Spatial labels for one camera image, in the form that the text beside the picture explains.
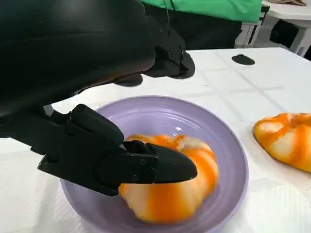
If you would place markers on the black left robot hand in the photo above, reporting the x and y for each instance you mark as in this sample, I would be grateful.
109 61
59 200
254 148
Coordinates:
73 48

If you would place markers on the orange and white bread roll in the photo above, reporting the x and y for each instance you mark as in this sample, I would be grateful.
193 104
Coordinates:
170 201
286 145

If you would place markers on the lilac plate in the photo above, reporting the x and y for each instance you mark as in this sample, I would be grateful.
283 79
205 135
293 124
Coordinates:
158 114

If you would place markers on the person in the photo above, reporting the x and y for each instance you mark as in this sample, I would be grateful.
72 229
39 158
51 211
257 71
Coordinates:
206 9

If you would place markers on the black table grommet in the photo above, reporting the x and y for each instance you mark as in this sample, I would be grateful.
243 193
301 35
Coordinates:
243 59

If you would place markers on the black background chair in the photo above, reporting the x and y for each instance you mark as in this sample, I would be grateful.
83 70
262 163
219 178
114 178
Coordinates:
283 34

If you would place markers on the white background table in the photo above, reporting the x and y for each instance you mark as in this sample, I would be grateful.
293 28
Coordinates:
286 12

